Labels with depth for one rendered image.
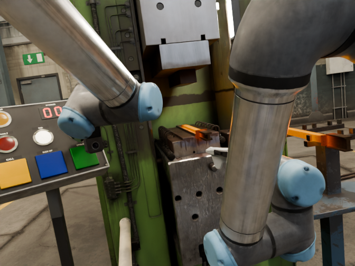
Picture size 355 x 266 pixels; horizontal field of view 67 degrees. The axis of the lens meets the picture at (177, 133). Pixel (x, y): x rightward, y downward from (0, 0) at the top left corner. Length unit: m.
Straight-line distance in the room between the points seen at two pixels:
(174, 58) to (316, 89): 7.02
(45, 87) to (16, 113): 6.74
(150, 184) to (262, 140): 0.95
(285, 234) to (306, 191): 0.09
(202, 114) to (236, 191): 1.22
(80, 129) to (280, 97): 0.40
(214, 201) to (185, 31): 0.68
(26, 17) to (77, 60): 0.08
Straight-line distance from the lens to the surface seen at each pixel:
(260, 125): 0.34
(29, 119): 0.97
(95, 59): 0.42
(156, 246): 1.38
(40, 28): 0.39
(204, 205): 1.11
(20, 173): 0.88
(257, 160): 0.37
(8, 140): 0.93
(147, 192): 1.27
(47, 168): 0.89
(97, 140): 0.77
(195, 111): 1.59
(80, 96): 0.60
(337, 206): 1.15
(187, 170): 1.05
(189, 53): 1.10
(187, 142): 1.09
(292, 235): 0.55
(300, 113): 7.79
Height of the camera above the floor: 1.16
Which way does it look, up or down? 8 degrees down
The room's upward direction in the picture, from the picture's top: 8 degrees counter-clockwise
